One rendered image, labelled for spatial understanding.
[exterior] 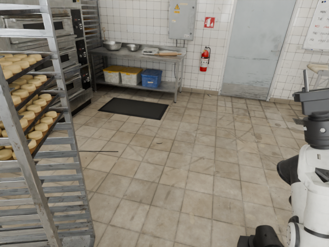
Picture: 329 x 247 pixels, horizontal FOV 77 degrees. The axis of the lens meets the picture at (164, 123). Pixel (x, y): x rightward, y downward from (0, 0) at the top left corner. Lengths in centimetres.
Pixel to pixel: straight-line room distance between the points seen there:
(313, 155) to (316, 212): 16
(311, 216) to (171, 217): 153
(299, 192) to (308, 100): 34
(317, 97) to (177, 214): 172
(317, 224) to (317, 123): 28
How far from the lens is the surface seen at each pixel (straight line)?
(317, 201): 75
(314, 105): 70
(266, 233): 181
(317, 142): 71
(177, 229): 207
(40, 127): 104
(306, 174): 76
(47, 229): 104
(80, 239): 192
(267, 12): 475
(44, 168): 143
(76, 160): 135
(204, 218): 218
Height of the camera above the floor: 171
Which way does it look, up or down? 29 degrees down
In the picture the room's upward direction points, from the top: 3 degrees clockwise
